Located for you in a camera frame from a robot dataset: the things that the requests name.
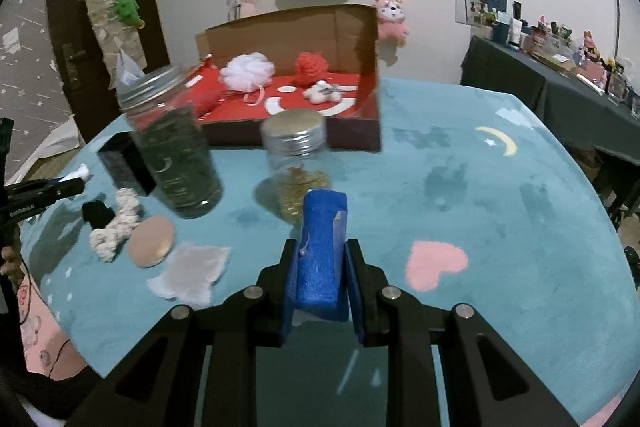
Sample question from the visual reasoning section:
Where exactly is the clear plastic bag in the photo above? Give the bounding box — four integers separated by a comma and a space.
111, 49, 146, 90

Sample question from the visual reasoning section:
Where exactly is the green plush toy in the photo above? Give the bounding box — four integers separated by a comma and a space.
114, 0, 146, 28

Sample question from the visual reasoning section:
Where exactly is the pink white-faced plush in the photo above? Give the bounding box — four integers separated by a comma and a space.
374, 0, 411, 42

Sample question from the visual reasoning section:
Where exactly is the cardboard box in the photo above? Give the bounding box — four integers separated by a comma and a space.
195, 4, 383, 154

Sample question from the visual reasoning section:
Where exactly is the floral tin box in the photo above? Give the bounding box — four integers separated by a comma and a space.
96, 132, 157, 198

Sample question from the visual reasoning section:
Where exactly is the white cloth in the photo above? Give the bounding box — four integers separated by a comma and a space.
59, 163, 92, 185

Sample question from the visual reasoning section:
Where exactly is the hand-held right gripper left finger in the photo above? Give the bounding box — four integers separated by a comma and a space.
65, 237, 301, 427

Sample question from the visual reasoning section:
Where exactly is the white mesh bath loofah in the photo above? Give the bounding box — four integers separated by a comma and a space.
219, 52, 277, 106

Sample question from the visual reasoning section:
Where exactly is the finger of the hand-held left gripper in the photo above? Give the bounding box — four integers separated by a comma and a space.
5, 178, 86, 208

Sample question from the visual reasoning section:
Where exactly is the pink bed sheet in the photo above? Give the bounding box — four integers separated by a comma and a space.
12, 277, 101, 380

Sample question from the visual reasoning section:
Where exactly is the dark side table with clutter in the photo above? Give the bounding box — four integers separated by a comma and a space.
465, 0, 640, 118

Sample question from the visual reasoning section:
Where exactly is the beige hanging organizer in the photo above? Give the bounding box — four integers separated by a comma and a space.
75, 0, 148, 72

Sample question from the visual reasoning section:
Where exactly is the red mesh bath loofah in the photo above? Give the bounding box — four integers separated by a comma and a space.
293, 51, 329, 88

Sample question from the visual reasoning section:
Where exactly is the large glass jar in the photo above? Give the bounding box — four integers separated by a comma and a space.
117, 66, 224, 220

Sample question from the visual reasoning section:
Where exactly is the white cotton pad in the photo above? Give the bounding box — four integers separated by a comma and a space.
146, 243, 233, 308

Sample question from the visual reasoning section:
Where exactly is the cream crochet scrunchie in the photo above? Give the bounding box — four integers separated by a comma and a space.
89, 188, 143, 264

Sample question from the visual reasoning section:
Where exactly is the small glass jar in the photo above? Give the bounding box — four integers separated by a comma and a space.
260, 112, 333, 223

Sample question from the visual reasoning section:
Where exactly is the beige round powder puff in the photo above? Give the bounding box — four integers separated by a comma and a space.
126, 215, 177, 269

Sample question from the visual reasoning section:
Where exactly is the white paper bag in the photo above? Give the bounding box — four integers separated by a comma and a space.
20, 114, 83, 182

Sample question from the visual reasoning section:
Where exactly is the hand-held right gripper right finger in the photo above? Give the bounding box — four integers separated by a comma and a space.
345, 238, 578, 427

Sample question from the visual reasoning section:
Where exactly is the blue sponge block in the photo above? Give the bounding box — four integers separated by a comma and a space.
295, 189, 349, 323

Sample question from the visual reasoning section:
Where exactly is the dark brown door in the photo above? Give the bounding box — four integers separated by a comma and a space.
45, 0, 171, 145

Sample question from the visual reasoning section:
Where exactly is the black scrunchie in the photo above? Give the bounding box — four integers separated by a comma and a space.
81, 201, 118, 230

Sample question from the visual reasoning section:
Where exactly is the white fluffy hair clip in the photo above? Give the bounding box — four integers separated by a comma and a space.
303, 79, 346, 105

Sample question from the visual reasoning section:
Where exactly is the red oval sponge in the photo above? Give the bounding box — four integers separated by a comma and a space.
189, 79, 227, 122

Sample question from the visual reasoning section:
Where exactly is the metal door handle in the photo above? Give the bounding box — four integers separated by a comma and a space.
61, 44, 88, 90

